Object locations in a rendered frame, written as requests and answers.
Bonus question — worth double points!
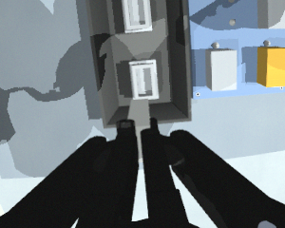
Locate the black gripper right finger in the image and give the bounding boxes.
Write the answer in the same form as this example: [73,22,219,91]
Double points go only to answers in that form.
[138,99,285,228]

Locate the white rectangular block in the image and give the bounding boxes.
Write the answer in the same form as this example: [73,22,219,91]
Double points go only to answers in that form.
[205,48,237,91]

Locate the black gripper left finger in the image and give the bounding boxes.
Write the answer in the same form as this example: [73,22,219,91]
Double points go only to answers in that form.
[0,99,142,228]

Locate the yellow rectangular block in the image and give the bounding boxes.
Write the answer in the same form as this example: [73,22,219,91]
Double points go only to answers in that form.
[256,47,285,87]

